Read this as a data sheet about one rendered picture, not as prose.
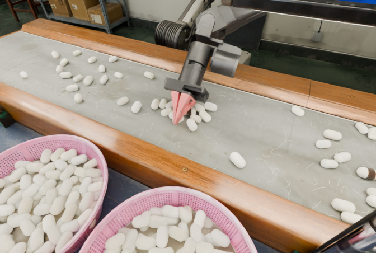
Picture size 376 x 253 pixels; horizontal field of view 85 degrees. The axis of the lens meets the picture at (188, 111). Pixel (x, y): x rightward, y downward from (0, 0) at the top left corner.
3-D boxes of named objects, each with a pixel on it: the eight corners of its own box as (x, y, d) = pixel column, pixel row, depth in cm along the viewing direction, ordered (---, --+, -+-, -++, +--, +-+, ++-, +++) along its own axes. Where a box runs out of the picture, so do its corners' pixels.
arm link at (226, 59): (204, 29, 57) (202, 11, 48) (245, 40, 55) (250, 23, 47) (190, 70, 56) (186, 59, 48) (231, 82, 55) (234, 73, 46)
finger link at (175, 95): (188, 129, 45) (202, 89, 46) (160, 119, 48) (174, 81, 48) (196, 131, 52) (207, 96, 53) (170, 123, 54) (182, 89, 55)
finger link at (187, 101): (178, 125, 46) (192, 86, 47) (151, 116, 48) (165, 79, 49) (187, 129, 53) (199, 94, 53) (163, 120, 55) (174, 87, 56)
